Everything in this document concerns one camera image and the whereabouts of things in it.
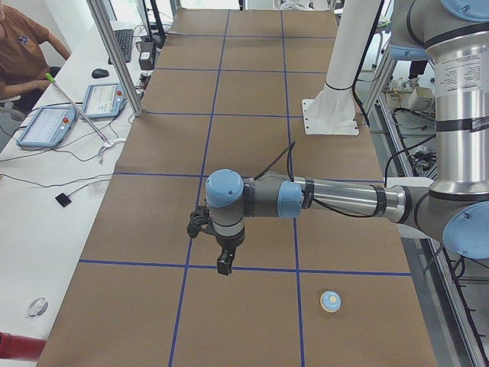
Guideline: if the white pedestal column with base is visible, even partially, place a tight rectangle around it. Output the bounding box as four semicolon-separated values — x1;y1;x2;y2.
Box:
302;0;384;136

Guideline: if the red object at corner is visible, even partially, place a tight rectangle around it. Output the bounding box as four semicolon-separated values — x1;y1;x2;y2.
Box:
0;332;46;362

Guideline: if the person in brown shirt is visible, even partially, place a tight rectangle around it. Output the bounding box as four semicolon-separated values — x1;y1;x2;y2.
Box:
1;5;71;113

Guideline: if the black power adapter box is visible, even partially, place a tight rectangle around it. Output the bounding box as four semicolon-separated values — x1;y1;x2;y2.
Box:
138;42;156;70

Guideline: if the black computer mouse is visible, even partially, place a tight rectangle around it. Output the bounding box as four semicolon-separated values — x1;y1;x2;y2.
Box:
92;68;109;79

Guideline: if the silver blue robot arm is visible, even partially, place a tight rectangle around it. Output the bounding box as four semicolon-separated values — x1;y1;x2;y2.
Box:
204;1;488;275

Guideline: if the blue teach pendant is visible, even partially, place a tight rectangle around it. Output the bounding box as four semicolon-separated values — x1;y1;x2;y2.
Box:
83;83;128;120
17;106;77;148

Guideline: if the green handled reach stick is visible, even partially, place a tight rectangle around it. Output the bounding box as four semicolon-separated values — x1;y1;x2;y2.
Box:
45;73;126;161

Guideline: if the near blue teach pendant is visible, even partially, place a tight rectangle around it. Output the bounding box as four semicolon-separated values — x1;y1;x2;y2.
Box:
17;106;77;148

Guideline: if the aluminium frame post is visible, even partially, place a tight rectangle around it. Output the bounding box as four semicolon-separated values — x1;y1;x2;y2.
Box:
86;0;143;117

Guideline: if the black keyboard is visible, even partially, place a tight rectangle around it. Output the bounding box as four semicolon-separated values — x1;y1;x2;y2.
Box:
113;29;134;63

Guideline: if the blue service bell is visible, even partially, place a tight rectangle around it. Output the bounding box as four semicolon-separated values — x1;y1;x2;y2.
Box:
319;291;342;313

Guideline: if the brown paper table mat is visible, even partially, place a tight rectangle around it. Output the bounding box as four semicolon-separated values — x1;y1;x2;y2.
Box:
39;10;436;366

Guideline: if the small black square pad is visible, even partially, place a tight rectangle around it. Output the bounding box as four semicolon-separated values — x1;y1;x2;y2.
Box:
55;193;72;207

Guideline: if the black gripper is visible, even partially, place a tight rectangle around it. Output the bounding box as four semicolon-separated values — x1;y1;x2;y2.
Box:
215;232;245;275

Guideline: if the far blue teach pendant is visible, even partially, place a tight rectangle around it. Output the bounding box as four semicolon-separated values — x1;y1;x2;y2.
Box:
83;83;128;120

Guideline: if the clear plastic wrapper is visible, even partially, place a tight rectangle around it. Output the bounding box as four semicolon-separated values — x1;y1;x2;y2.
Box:
25;297;49;319

